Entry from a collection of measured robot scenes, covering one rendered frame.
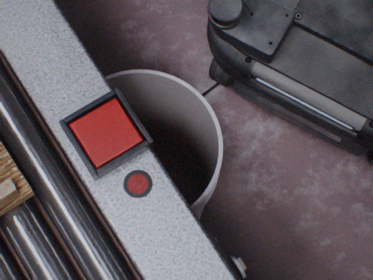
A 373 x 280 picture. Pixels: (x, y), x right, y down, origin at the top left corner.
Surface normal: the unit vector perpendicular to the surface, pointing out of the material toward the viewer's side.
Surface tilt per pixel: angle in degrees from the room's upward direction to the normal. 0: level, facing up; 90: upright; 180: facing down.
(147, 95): 87
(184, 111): 87
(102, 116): 0
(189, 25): 0
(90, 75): 0
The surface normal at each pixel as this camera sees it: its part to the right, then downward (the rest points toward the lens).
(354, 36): 0.00, -0.32
